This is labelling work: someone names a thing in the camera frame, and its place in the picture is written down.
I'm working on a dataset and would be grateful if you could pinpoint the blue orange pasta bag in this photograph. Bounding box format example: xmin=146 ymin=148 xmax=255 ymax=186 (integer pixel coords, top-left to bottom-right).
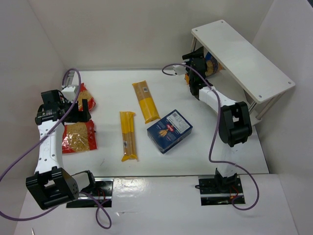
xmin=186 ymin=49 xmax=223 ymax=77

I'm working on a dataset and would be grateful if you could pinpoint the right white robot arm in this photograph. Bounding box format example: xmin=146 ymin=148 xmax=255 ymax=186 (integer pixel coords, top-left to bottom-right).
xmin=182 ymin=47 xmax=252 ymax=193

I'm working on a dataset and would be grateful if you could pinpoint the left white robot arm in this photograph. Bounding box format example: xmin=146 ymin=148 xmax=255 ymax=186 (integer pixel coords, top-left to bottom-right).
xmin=26 ymin=85 xmax=97 ymax=210

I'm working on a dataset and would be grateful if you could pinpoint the dark blue pasta box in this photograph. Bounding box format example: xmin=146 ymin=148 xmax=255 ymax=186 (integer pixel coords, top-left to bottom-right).
xmin=147 ymin=109 xmax=193 ymax=154

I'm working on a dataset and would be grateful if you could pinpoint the white two-tier shelf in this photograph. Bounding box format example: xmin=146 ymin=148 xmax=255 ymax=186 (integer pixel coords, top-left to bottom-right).
xmin=191 ymin=20 xmax=295 ymax=125

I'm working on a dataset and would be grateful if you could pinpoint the red macaroni bag lower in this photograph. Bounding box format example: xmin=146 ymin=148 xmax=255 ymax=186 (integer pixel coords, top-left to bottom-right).
xmin=62 ymin=120 xmax=97 ymax=154

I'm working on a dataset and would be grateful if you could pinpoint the red macaroni bag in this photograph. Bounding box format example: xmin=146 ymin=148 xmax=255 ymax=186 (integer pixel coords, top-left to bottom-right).
xmin=77 ymin=83 xmax=96 ymax=111
xmin=62 ymin=120 xmax=97 ymax=154

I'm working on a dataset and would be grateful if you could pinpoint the red macaroni bag upper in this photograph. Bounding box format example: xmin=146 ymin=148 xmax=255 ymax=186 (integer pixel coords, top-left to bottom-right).
xmin=77 ymin=83 xmax=96 ymax=111

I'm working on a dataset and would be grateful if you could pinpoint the yellow spaghetti pack left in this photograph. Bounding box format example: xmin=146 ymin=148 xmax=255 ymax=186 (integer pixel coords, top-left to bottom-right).
xmin=120 ymin=111 xmax=138 ymax=162

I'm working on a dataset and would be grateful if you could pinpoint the yellow spaghetti pack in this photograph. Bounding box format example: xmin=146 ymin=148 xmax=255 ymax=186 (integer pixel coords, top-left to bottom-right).
xmin=120 ymin=111 xmax=138 ymax=162
xmin=132 ymin=80 xmax=160 ymax=124

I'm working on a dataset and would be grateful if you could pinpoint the yellow spaghetti pack right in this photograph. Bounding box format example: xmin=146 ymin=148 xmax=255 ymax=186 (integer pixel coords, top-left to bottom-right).
xmin=132 ymin=80 xmax=160 ymax=124

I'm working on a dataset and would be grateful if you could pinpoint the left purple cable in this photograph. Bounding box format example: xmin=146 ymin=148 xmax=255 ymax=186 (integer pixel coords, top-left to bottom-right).
xmin=0 ymin=68 xmax=112 ymax=229

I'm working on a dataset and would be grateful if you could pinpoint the purple cable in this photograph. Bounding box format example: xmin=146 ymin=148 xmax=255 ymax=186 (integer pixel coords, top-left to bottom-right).
xmin=161 ymin=64 xmax=259 ymax=211
xmin=0 ymin=68 xmax=112 ymax=229

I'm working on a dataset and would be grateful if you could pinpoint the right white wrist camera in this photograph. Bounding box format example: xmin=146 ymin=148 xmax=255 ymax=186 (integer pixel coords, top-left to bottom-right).
xmin=172 ymin=65 xmax=187 ymax=75

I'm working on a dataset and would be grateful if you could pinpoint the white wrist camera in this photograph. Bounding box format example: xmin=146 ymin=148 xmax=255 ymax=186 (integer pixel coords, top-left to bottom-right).
xmin=172 ymin=65 xmax=187 ymax=75
xmin=61 ymin=85 xmax=78 ymax=101

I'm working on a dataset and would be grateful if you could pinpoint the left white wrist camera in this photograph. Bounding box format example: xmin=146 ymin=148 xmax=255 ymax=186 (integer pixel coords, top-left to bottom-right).
xmin=61 ymin=85 xmax=78 ymax=101

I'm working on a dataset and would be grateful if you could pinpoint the aluminium rail left edge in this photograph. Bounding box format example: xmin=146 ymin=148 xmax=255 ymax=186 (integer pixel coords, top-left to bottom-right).
xmin=62 ymin=70 xmax=75 ymax=87

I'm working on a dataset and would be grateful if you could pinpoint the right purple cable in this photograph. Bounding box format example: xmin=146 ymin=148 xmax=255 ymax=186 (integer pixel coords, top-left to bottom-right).
xmin=161 ymin=64 xmax=259 ymax=211

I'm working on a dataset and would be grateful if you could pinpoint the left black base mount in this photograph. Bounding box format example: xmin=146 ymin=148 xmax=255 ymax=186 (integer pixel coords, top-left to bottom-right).
xmin=66 ymin=177 xmax=114 ymax=209

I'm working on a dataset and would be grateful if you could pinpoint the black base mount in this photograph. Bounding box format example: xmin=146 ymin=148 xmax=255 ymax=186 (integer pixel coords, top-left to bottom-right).
xmin=195 ymin=175 xmax=246 ymax=206
xmin=66 ymin=177 xmax=114 ymax=209

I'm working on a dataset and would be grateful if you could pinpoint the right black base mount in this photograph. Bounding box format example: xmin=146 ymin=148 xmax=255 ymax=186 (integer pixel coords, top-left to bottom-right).
xmin=195 ymin=175 xmax=246 ymax=206

